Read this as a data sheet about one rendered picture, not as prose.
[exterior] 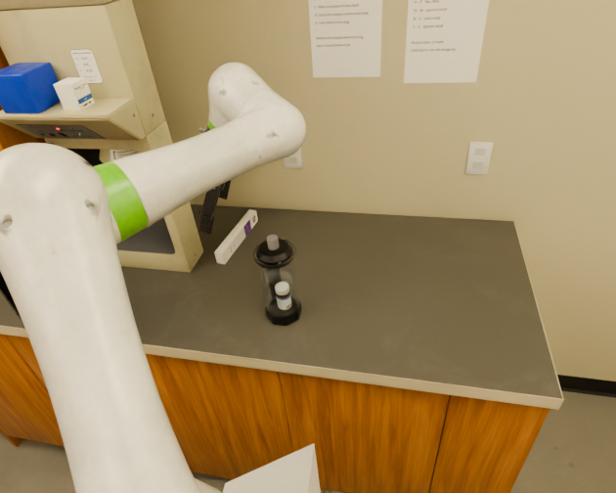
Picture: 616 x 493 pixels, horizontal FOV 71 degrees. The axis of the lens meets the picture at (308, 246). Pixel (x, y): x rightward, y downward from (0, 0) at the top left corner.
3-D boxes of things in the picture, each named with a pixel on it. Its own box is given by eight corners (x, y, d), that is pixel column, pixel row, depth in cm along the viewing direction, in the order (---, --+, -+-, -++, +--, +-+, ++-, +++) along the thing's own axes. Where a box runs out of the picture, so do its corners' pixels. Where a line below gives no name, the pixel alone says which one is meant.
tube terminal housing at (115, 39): (141, 223, 166) (53, -6, 119) (219, 228, 159) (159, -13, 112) (104, 264, 147) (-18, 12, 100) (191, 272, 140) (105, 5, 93)
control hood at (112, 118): (41, 134, 118) (23, 98, 112) (147, 136, 112) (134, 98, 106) (11, 153, 110) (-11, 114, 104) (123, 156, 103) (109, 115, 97)
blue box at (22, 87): (33, 99, 111) (16, 62, 105) (66, 99, 109) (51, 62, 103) (4, 113, 103) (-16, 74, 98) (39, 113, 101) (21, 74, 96)
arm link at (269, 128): (101, 145, 64) (113, 196, 73) (143, 194, 60) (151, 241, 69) (283, 79, 83) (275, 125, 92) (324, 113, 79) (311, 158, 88)
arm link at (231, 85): (244, 48, 88) (199, 54, 81) (285, 81, 84) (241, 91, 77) (234, 108, 98) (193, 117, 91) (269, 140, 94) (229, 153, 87)
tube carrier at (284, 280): (270, 294, 128) (259, 237, 114) (306, 298, 125) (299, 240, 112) (259, 322, 119) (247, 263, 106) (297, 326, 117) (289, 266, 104)
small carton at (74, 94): (77, 102, 106) (67, 77, 102) (95, 103, 105) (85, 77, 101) (64, 110, 102) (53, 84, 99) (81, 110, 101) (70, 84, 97)
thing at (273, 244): (264, 245, 115) (260, 225, 111) (296, 248, 113) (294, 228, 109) (252, 267, 108) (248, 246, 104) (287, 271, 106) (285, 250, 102)
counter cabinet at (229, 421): (98, 335, 250) (23, 201, 195) (471, 382, 207) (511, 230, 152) (14, 446, 199) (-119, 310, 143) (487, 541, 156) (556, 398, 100)
